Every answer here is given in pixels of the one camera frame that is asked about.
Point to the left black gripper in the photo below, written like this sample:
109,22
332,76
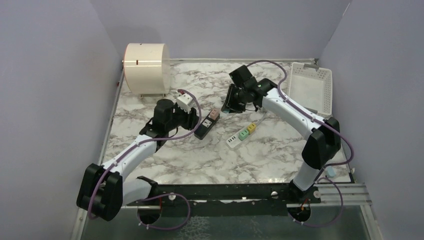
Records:
191,119

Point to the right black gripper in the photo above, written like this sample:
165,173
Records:
229,103

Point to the black power strip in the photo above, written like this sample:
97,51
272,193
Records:
206,125

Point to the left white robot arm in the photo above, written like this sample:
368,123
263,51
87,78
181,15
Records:
105,189

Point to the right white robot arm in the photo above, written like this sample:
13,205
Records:
321,135

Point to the pink usb charger plug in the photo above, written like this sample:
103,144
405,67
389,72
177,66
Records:
214,114

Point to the yellow usb charger plug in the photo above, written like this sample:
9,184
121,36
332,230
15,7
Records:
251,128

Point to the green usb charger plug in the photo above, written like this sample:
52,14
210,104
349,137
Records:
242,135

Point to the white power strip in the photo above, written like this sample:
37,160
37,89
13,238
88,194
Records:
233,141

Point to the cream cylindrical drum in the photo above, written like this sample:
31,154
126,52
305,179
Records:
146,68

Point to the white plastic basket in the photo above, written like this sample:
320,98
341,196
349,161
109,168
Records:
312,87

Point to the light blue block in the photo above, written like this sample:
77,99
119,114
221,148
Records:
330,172

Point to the black mounting rail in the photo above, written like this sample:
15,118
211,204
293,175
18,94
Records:
221,200

